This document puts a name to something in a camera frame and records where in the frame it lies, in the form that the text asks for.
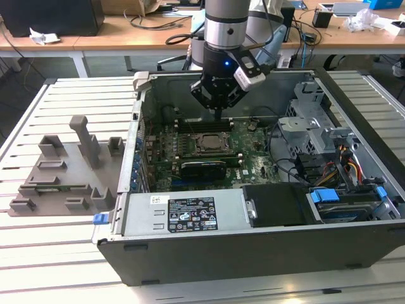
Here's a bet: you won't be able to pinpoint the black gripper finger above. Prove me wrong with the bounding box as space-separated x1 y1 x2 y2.
189 79 220 122
218 85 251 122

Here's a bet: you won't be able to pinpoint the metal socket cover frame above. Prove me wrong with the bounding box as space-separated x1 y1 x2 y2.
196 132 230 155

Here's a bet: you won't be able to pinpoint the silver CPU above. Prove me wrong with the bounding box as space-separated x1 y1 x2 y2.
202 135 224 151

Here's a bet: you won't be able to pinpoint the CPU socket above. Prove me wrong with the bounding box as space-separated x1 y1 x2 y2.
193 132 231 156

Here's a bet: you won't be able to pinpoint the black office chair base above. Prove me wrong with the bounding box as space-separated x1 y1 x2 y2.
156 55 192 72

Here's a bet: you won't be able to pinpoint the pale blue face mask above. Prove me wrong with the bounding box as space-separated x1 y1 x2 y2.
191 9 206 32

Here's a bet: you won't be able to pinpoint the green motherboard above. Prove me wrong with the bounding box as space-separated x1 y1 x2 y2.
144 118 284 193

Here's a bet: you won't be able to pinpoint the grey case release latch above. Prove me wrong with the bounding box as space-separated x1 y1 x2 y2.
132 71 156 93

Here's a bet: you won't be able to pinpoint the black graphics card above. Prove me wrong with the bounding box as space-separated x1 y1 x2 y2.
179 160 228 183

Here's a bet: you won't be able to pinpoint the silver drive cage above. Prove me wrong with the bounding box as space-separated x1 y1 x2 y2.
277 80 360 159

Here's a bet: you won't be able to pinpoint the black drive connector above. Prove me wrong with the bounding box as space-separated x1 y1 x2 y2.
295 153 321 178

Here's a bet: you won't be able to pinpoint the brown cardboard box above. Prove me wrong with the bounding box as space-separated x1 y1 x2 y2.
103 0 162 16

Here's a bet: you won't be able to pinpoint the black plastic bay cover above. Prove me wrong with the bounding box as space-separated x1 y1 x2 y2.
242 182 323 229

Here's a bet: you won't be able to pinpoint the small black open box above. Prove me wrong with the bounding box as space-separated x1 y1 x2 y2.
312 8 333 29

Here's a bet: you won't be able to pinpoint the hard disk blue carrier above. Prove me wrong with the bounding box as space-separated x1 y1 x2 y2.
306 186 390 224

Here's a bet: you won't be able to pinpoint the silver power supply unit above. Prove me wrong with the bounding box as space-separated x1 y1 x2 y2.
122 189 254 239

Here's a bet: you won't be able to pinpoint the grey parts rack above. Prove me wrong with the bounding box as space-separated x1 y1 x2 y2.
8 115 126 218

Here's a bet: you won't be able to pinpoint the crumpled clear plastic bag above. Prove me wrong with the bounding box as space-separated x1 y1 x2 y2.
343 8 380 33

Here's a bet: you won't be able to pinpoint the black open PC case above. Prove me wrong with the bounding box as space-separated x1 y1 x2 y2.
91 66 405 288

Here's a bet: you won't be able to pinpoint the white open box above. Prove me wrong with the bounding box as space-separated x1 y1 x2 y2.
371 17 405 37

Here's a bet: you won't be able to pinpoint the green RAM stick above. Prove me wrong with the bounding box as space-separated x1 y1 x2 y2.
36 185 87 193

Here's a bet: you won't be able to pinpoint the crumpled white paper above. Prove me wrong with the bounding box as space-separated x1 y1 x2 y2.
29 27 61 46

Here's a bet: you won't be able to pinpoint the large black computer tower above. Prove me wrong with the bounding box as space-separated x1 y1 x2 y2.
0 0 105 37

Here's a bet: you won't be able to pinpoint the wide blue box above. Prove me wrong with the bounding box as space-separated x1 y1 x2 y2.
363 0 400 10

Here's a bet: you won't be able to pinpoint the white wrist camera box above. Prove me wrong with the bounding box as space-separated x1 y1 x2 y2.
233 56 266 92

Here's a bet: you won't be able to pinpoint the thin black wire arc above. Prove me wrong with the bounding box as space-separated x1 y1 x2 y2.
252 106 278 125

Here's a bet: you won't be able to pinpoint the thick black wire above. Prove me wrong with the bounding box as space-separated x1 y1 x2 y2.
266 123 314 187

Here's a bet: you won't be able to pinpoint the black camera cable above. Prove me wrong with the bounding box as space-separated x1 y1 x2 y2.
165 31 206 46
246 0 277 52

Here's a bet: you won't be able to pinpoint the wooden desk white frame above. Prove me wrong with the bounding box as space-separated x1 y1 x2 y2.
0 14 88 79
74 0 405 70

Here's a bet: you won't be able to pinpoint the red yellow power wires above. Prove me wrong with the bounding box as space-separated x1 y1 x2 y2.
337 142 364 187
316 161 340 187

